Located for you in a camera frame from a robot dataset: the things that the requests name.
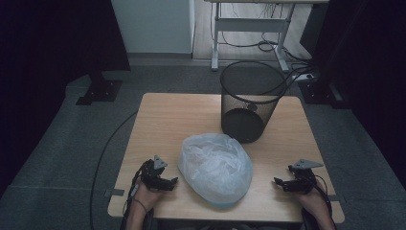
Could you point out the dark curtain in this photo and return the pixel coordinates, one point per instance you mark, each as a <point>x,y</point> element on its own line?
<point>38,64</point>
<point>373,64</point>

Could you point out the person's left hand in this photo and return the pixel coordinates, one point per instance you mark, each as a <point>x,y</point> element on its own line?
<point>146,197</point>

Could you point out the thin dark wrist band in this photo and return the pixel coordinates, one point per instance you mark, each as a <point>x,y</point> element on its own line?
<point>140,204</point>

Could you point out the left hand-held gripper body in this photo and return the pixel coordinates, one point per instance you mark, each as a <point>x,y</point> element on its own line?
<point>151,175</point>

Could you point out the white desk frame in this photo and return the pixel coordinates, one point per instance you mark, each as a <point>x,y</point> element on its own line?
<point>249,25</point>

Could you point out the grey tape strip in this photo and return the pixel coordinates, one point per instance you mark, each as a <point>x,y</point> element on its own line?
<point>114,192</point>

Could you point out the white power strip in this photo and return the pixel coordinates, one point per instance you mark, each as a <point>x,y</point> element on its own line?
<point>303,76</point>

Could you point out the black stand base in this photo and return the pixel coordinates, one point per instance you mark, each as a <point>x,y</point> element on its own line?
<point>102,91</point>
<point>316,92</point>

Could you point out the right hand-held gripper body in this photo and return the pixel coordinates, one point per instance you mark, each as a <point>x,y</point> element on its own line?
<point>304,180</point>

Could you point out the person's right hand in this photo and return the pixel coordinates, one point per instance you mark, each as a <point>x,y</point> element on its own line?
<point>314,199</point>

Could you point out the black mesh trash can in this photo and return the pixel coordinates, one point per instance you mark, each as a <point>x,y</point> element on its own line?
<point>242,124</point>

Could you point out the white plastic bag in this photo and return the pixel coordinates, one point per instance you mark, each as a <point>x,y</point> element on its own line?
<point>214,169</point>

